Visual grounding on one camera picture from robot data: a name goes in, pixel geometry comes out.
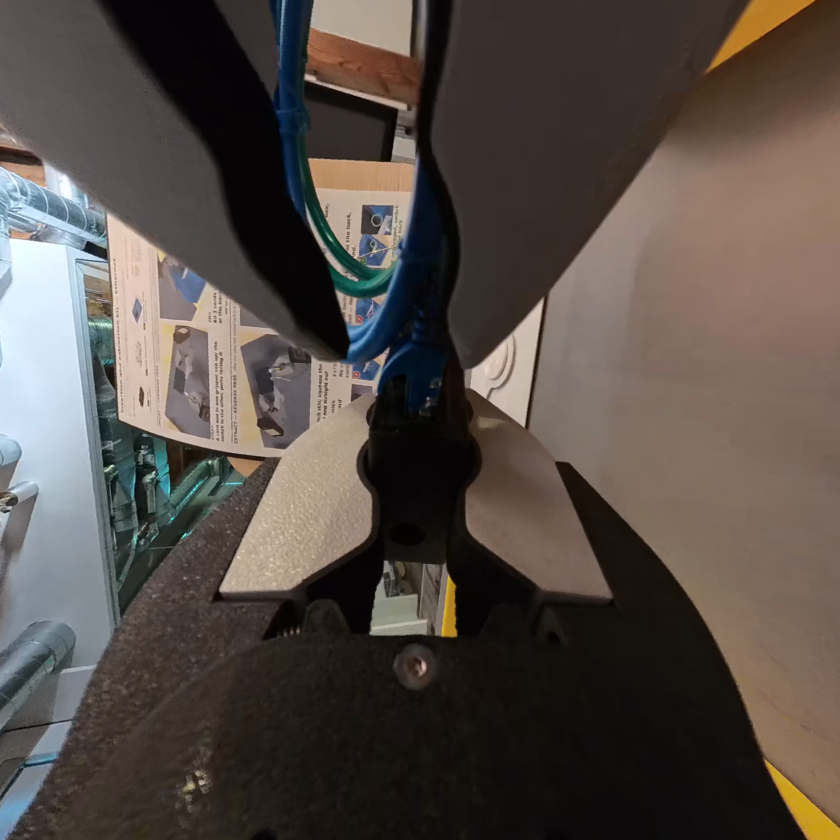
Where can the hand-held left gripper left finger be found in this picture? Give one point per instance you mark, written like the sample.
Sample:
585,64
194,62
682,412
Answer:
302,518

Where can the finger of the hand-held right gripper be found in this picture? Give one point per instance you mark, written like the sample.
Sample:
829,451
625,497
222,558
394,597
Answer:
558,131
98,98

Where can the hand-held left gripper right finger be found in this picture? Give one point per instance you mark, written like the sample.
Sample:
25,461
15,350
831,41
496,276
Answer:
525,518

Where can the black ethernet switch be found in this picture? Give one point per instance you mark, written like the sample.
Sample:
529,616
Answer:
413,485

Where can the yellow plastic bin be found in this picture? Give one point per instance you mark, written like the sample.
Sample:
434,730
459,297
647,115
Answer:
754,29
807,810

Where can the white stand base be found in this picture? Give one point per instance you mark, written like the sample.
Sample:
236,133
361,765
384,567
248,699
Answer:
518,380

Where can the instruction poster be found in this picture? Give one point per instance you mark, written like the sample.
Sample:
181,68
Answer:
197,367

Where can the instruction sheet on board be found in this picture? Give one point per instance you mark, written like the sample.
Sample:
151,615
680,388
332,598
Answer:
354,174

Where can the brown wooden beam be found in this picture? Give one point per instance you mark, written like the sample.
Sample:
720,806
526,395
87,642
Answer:
354,65

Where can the silver ventilation duct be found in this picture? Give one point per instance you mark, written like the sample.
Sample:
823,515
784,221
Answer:
52,203
33,663

